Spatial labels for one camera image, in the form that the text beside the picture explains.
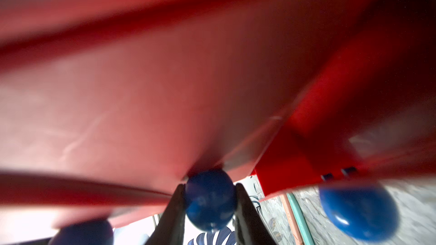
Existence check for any pink fruit knife left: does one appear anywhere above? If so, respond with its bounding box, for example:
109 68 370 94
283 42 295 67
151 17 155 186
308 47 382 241
279 194 304 245

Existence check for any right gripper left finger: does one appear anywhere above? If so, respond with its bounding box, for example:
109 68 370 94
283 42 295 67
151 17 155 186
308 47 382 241
145 184 186 245

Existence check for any teal fruit knife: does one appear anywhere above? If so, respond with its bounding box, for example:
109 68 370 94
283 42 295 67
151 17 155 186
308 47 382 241
287 193 315 245

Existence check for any red three-drawer cabinet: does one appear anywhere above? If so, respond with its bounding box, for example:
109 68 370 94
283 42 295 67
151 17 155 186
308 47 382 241
1 0 436 244

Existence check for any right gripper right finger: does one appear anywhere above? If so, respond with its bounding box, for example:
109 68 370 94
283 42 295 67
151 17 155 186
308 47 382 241
235 183 276 245

